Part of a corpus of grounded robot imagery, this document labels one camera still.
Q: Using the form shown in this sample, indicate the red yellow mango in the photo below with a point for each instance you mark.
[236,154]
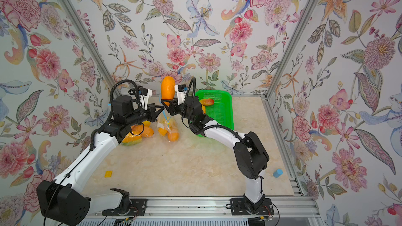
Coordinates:
[207,102]

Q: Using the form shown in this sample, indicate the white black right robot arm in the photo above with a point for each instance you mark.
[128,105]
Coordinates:
[251,157]

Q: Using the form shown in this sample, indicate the orange mango back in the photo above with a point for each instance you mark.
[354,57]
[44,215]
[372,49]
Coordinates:
[173,136]

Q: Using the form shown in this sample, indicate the small yellow tag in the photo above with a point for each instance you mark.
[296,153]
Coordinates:
[108,174]

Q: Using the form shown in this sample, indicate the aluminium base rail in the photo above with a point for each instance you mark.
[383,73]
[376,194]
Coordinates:
[277,206]

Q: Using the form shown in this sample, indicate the large orange mango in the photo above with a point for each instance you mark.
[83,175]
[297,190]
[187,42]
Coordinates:
[142,130]

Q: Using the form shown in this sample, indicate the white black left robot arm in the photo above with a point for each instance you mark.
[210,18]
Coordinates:
[61,199]

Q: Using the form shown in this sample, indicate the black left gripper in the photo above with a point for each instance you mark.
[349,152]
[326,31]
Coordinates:
[152,115]

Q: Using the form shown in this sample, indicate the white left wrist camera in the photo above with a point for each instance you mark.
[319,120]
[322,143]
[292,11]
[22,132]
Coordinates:
[144,95]

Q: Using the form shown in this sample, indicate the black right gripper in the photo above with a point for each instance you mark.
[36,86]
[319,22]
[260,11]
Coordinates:
[176,108]

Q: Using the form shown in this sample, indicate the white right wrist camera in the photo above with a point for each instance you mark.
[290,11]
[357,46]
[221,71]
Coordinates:
[181,91]

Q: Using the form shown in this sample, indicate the orange mango front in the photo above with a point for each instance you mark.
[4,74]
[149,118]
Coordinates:
[168,88]

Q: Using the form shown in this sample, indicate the blue cylinder cap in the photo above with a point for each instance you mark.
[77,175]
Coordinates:
[277,173]

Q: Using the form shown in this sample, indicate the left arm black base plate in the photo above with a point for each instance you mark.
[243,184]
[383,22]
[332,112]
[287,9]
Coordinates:
[131,207]

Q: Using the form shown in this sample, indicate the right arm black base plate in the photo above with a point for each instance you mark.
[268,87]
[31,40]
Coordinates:
[244,207]

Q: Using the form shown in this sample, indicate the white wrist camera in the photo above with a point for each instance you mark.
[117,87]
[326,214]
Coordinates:
[144,95]
[181,91]

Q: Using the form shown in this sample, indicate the clear zip-top bag blue zipper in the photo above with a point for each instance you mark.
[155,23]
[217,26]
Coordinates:
[146,123]

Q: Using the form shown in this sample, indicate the green plastic basket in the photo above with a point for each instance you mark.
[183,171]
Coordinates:
[222,110]

